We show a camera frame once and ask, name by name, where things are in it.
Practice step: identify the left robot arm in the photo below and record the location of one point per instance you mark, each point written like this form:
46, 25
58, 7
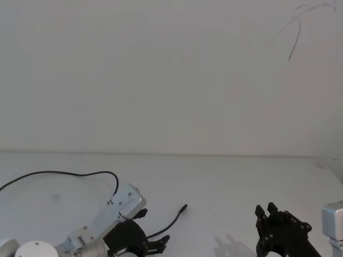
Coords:
128, 200

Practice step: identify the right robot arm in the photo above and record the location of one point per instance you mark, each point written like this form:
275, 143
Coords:
333, 222

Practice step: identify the white table cloth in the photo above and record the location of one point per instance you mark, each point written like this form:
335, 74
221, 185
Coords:
214, 182

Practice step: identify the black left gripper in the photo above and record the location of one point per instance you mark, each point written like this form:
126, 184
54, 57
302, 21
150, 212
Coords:
126, 235

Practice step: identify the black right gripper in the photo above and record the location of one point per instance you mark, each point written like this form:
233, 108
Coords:
289, 241

